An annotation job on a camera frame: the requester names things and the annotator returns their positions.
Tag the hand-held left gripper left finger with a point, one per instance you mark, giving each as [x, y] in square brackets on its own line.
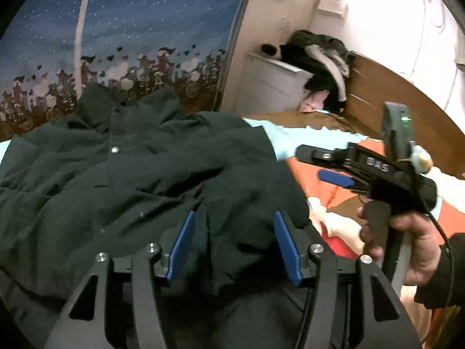
[180, 249]

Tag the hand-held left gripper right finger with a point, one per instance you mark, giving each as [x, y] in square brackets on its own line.
[287, 249]

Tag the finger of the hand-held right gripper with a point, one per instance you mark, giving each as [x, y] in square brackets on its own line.
[321, 155]
[336, 179]

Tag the dark green padded jacket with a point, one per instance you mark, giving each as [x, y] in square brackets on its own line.
[145, 174]

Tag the person's right forearm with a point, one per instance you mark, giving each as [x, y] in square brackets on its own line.
[450, 276]

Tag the pile of clothes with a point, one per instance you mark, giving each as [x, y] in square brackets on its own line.
[319, 69]

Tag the person's right hand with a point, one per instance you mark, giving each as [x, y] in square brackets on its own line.
[423, 247]

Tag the pink cloth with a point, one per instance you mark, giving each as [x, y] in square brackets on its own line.
[312, 101]

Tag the wooden headboard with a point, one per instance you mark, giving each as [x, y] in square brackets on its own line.
[370, 91]

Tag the white cabinet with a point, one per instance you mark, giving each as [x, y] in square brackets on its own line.
[269, 83]

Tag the black and white small object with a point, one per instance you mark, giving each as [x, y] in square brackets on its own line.
[270, 50]

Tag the beige wardrobe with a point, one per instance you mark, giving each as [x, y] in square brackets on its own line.
[265, 25]

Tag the blue printed curtain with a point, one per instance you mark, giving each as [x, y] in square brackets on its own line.
[145, 25]

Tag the white pole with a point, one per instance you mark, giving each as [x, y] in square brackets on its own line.
[80, 25]

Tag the white wall box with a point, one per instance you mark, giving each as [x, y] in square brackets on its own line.
[330, 9]

